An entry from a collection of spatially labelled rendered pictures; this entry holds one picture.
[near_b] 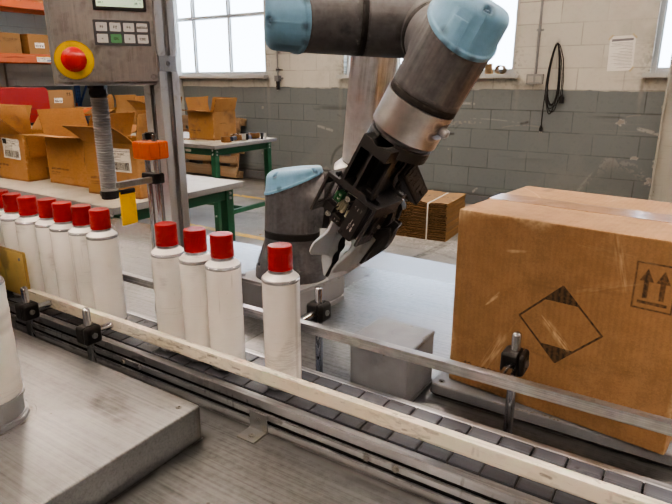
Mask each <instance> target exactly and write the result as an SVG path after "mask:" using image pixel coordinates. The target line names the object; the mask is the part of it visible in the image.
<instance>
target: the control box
mask: <svg viewBox="0 0 672 504"><path fill-rule="evenodd" d="M43 5H44V13H45V20H46V27H47V35H48V42H49V49H50V57H51V64H52V72H53V79H54V83H55V85H57V86H128V85H157V82H158V81H159V80H158V61H157V55H156V45H155V33H154V21H153V9H152V0H146V10H147V11H146V12H136V11H111V10H93V4H92V0H43ZM92 19H97V20H125V21H149V23H150V35H151V46H114V45H95V39H94V30H93V21H92ZM68 47H76V48H79V49H80V50H82V51H83V52H84V54H85V55H86V58H87V65H86V67H85V68H84V69H83V70H82V71H80V72H71V71H69V70H67V69H66V68H65V67H64V66H63V64H62V62H61V54H62V52H63V50H65V49H66V48H68Z"/></svg>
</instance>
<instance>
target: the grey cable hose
mask: <svg viewBox="0 0 672 504"><path fill-rule="evenodd" d="M87 88H88V89H89V94H88V95H89V96H90V100H91V101H90V102H91V104H90V105H92V106H91V108H92V109H91V110H92V112H91V113H93V114H92V116H93V117H92V119H93V120H92V121H94V122H93V124H94V125H93V127H94V128H93V129H95V130H94V132H95V133H94V137H95V138H94V139H95V140H96V141H95V142H96V143H95V145H96V146H95V147H96V150H97V151H96V153H97V154H96V155H97V158H98V159H97V160H98V161H97V163H99V164H98V168H99V169H98V171H99V173H100V174H99V176H100V177H99V178H100V179H99V180H100V183H101V184H100V186H101V187H100V188H101V191H100V196H101V198H102V199H103V200H114V199H118V198H119V193H118V191H119V190H118V188H116V182H117V178H116V177H117V176H116V171H115V170H116V168H115V167H116V166H115V163H114V162H115V161H114V160H115V158H113V157H114V153H113V152H114V150H113V149H114V148H112V147H113V145H112V144H113V143H112V142H113V140H111V139H112V135H111V134H112V132H111V131H112V130H110V129H111V127H110V126H111V124H110V123H111V122H109V121H110V119H109V118H110V117H109V115H110V114H109V113H110V112H109V111H108V110H109V109H108V108H109V106H108V105H109V103H107V102H108V101H107V100H108V98H107V96H108V93H107V88H108V86H87Z"/></svg>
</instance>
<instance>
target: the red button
mask: <svg viewBox="0 0 672 504"><path fill-rule="evenodd" d="M61 62H62V64H63V66H64V67H65V68H66V69H67V70H69V71H71V72H80V71H82V70H83V69H84V68H85V67H86V65H87V58H86V55H85V54H84V52H83V51H82V50H80V49H79V48H76V47H68V48H66V49H65V50H63V52H62V54H61Z"/></svg>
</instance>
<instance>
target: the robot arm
mask: <svg viewBox="0 0 672 504"><path fill-rule="evenodd" d="M509 22H510V18H509V14H508V12H507V11H506V10H505V9H504V8H503V7H501V6H500V5H498V4H496V3H495V2H494V1H492V0H265V42H266V45H267V46H268V47H269V48H270V49H271V50H274V51H283V52H291V53H292V54H296V55H299V54H302V53H312V54H330V55H348V56H351V59H350V71H349V83H348V95H347V106H346V118H345V130H344V142H343V154H342V158H341V159H339V160H338V161H337V162H336V163H335V164H334V170H332V171H328V173H323V169H322V167H321V166H320V165H304V166H293V167H285V168H279V169H275V170H272V171H270V172H269V173H268V174H267V176H266V186H265V192H264V195H265V238H264V243H263V246H262V249H261V252H260V255H259V258H258V261H257V263H256V277H257V278H258V279H260V280H261V277H262V276H263V274H264V273H266V272H267V271H268V253H267V246H268V245H269V244H270V243H274V242H287V243H290V244H291V245H292V255H293V270H294V271H295V272H297V273H298V274H299V275H300V285H305V284H312V283H317V282H320V281H323V280H324V279H325V278H326V276H327V278H328V279H333V278H338V277H341V276H343V275H345V274H347V273H349V272H350V271H352V270H354V269H355V268H357V267H358V266H360V265H362V264H363V263H365V262H366V261H368V260H370V259H371V258H373V257H374V256H376V255H378V254H379V253H381V252H382V251H384V250H385V249H386V248H387V247H388V246H389V245H390V244H391V243H392V241H393V239H394V237H395V235H396V232H397V230H398V228H399V227H400V226H401V225H402V222H400V221H399V220H398V219H399V217H400V215H401V212H402V210H404V209H406V208H407V207H406V203H405V201H407V202H408V201H410V202H412V203H413V204H415V205H417V204H418V203H419V201H420V200H421V199H422V198H423V197H424V195H425V194H426V193H427V192H428V190H427V187H426V185H425V182H424V180H423V177H422V175H421V172H420V169H419V167H418V165H423V164H424V163H425V162H426V160H427V158H428V157H429V155H430V153H431V151H433V150H434V149H435V148H436V146H437V145H438V143H439V141H440V140H441V138H443V139H446V138H448V136H449V134H450V132H449V130H447V127H448V126H449V124H450V123H451V121H452V120H453V119H454V117H455V115H456V114H457V112H458V111H459V109H460V107H461V106H462V104H463V103H464V101H465V99H466V98H467V96H468V94H469V93H470V91H471V89H472V88H473V86H474V84H475V83H476V81H477V80H478V78H479V76H480V75H481V73H482V71H483V70H484V68H485V67H486V65H487V63H488V62H489V61H490V60H491V59H492V58H493V57H494V55H495V54H496V51H497V46H498V44H499V42H500V41H501V39H502V37H503V35H504V33H505V32H506V30H507V28H508V26H509ZM397 58H400V59H403V60H402V62H401V64H400V66H399V68H398V70H397V72H396V66H397ZM320 228H327V229H326V231H325V232H324V233H323V234H322V235H321V236H320ZM345 240H347V241H351V246H350V248H349V250H348V251H346V252H345V253H343V254H342V257H341V258H340V259H339V254H340V252H341V251H342V250H343V249H344V247H345Z"/></svg>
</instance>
